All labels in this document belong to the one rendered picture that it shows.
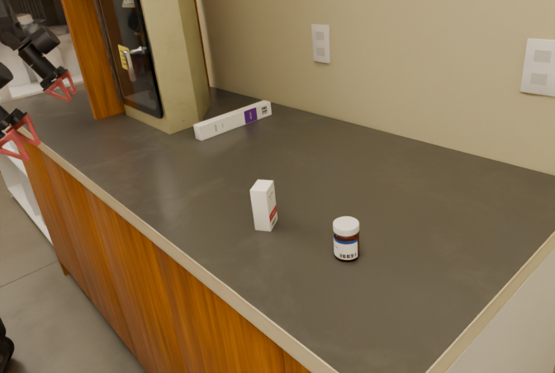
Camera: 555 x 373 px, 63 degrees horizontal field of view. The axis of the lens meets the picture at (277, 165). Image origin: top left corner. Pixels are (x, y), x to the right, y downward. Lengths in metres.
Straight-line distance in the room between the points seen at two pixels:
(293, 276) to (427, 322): 0.22
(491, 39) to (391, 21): 0.27
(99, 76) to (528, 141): 1.35
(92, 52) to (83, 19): 0.11
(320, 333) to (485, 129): 0.71
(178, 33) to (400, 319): 1.04
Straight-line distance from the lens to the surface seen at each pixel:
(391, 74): 1.30
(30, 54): 1.68
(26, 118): 1.28
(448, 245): 0.85
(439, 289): 0.76
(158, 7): 1.40
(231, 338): 0.96
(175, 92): 1.44
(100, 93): 1.74
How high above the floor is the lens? 1.43
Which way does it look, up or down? 25 degrees down
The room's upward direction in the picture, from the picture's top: 6 degrees counter-clockwise
